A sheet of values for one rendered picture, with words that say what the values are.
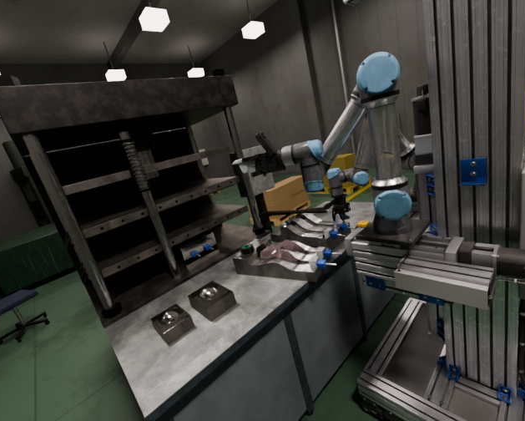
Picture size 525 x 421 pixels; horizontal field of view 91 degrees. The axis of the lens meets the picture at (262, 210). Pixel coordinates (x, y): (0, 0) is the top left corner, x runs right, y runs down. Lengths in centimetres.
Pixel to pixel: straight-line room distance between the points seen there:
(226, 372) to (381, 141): 106
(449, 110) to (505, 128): 17
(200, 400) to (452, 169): 130
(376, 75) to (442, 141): 43
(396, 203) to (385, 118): 28
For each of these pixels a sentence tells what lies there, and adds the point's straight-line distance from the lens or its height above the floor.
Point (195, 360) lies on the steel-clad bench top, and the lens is 115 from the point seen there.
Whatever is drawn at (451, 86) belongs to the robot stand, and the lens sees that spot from 118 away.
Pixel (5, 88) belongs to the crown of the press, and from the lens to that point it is 166.
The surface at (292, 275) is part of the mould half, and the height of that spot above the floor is 83.
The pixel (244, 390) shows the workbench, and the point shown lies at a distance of 137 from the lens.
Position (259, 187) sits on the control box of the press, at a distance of 228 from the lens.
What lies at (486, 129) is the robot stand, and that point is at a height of 137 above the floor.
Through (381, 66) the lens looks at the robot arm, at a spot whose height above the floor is 164.
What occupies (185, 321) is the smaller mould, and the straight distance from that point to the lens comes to 128.
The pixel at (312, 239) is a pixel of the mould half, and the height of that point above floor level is 87.
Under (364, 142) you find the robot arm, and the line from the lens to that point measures 145.
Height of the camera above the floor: 152
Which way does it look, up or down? 15 degrees down
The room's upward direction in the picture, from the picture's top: 14 degrees counter-clockwise
